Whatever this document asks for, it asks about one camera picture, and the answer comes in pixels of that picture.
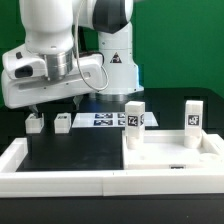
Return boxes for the white marker plate with tags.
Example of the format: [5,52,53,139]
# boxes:
[72,112,158,128]

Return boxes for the white square tabletop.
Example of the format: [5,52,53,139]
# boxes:
[122,130,224,170]

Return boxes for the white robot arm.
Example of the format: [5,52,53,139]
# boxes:
[1,0,143,113]

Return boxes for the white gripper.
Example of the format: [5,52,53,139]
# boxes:
[1,46,104,118]

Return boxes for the white U-shaped fence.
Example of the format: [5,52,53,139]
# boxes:
[0,138,224,198]

